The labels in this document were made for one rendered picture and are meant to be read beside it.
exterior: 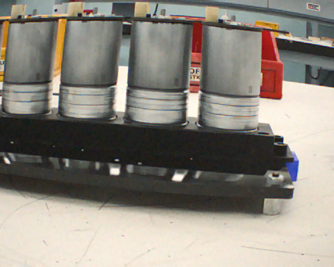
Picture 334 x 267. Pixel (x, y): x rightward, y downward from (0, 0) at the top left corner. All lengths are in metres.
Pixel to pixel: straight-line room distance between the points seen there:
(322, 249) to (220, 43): 0.10
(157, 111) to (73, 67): 0.04
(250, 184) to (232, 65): 0.05
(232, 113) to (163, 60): 0.03
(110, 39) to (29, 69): 0.04
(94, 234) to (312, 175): 0.12
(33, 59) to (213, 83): 0.07
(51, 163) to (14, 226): 0.04
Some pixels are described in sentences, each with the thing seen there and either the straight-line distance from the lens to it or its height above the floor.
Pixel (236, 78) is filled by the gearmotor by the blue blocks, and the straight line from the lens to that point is 0.25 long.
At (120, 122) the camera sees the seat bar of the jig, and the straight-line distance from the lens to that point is 0.26.
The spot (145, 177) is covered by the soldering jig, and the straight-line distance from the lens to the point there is 0.22.
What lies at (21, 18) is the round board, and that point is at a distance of 0.27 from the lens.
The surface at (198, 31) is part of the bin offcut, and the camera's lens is 0.64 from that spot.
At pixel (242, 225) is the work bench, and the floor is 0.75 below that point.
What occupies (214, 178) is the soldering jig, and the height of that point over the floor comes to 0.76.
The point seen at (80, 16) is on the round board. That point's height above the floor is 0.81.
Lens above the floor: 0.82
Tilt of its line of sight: 11 degrees down
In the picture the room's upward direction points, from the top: 4 degrees clockwise
